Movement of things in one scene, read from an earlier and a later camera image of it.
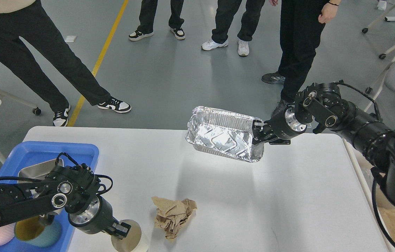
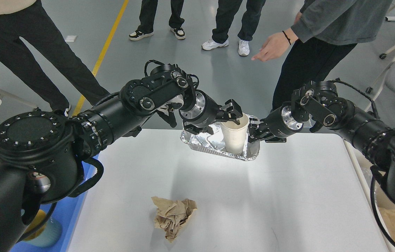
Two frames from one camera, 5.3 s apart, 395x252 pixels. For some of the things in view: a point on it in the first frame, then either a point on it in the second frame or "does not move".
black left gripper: (96, 217) to (206, 111)
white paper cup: (131, 242) to (235, 135)
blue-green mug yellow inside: (33, 231) does not move
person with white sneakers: (226, 11) does not move
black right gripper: (283, 125) does not move
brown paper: (171, 214) does not move
